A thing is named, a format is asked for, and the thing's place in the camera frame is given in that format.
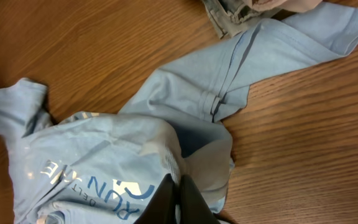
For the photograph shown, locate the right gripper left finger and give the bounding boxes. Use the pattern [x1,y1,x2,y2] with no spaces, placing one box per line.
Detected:
[134,174,176,224]

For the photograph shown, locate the folded blue denim garment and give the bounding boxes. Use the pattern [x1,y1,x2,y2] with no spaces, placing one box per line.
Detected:
[202,0,280,39]

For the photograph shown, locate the folded beige garment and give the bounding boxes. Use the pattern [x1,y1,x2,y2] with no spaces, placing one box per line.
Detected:
[242,0,322,12]

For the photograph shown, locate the light blue printed t-shirt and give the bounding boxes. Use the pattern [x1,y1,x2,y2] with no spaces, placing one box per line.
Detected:
[0,2,358,223]

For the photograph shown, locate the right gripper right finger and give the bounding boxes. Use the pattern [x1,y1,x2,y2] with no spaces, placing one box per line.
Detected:
[179,175,219,224]

